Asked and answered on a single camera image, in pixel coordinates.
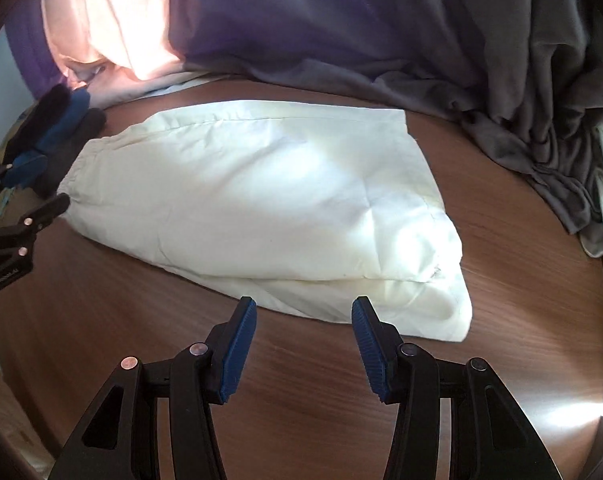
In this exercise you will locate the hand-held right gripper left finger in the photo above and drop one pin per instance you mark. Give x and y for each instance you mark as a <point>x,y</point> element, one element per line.
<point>239,350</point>

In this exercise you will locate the pink sheer curtain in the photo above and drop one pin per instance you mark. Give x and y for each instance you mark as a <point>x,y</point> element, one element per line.
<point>116,20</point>

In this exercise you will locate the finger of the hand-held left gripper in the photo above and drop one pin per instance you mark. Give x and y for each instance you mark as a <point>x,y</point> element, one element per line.
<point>44,212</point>
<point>26,170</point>

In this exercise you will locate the white pants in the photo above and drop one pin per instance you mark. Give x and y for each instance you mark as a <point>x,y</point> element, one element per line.
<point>261,200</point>

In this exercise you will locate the white curtain lining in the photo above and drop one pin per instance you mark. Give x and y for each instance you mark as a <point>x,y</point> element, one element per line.
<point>166,87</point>

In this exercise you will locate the black fuzzy item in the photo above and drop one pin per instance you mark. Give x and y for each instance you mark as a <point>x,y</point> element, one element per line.
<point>56,96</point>

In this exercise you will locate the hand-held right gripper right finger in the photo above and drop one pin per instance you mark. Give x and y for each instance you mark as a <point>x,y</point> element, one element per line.
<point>369,350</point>

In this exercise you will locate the dark blue cloth item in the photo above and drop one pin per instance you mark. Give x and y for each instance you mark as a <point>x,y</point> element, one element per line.
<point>64,120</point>

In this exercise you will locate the purple curtain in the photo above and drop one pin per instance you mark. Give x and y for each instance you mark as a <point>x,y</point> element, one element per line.
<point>281,20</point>

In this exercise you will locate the grey curtain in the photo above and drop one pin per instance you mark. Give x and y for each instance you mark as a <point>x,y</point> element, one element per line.
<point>531,60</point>

